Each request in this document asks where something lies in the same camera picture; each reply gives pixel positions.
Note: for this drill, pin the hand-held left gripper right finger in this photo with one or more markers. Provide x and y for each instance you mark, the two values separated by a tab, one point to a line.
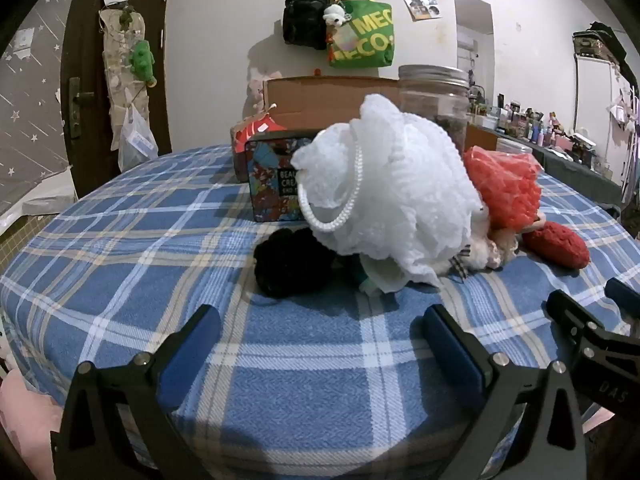
452	345

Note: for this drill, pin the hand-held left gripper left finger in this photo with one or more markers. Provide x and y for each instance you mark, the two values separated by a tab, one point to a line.
192	345

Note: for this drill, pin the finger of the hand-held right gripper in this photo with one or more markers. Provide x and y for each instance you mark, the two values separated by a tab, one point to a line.
625	295
570	312

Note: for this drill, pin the red knit scrunchie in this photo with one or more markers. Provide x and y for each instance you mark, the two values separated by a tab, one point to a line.
557	245

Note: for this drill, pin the white fluffy rabbit scrunchie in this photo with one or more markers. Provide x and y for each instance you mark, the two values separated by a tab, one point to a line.
462	265

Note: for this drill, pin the white tissue sheet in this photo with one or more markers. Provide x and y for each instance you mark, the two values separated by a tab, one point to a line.
387	275

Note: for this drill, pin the beige sponge puff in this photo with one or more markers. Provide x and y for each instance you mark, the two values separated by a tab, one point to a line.
535	222

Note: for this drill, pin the black scrunchie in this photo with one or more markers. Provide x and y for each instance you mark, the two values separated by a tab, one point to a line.
290	265

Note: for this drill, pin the red mesh bath pouf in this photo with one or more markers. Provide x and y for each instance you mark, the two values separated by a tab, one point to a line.
505	185

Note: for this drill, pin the white mesh bath pouf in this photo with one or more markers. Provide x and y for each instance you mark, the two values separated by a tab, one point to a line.
400	185

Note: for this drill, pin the cardboard box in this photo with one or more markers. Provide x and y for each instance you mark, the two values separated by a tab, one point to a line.
325	102

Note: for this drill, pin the blue plaid blanket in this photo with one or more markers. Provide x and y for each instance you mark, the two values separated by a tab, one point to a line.
150	270

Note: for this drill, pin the dark green side table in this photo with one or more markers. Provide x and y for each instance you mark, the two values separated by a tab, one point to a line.
575	180

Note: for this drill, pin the row of cosmetic bottles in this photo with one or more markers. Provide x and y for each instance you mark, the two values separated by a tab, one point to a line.
540	132

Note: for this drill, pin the colourful printed tin box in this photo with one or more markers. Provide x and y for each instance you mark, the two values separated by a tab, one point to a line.
272	180

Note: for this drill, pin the pink cloth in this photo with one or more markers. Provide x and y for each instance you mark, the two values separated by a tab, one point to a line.
20	425

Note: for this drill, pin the white plastic bag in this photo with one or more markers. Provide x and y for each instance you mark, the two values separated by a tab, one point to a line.
135	145

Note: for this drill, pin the white paper sheet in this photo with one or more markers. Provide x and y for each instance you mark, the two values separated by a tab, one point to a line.
45	195

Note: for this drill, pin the red paper bag liner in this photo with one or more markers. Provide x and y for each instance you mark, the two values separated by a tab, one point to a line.
255	132

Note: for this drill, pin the glass jar with metal lid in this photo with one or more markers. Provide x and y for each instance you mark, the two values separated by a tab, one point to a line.
435	105

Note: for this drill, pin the clear hanging organizer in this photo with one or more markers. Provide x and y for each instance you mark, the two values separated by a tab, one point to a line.
117	80

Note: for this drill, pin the green plush toy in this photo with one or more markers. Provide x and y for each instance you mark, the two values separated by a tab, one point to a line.
142	60

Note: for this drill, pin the green tote bag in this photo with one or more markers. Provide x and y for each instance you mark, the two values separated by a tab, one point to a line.
365	45

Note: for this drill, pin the black bag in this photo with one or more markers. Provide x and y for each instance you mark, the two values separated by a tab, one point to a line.
302	17

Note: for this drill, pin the white plush toy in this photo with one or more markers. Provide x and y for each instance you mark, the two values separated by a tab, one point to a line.
334	15

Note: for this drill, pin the wall mirror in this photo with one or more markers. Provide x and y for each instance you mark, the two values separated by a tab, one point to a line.
472	45

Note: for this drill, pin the wall photo collage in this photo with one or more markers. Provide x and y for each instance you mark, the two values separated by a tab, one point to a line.
419	0

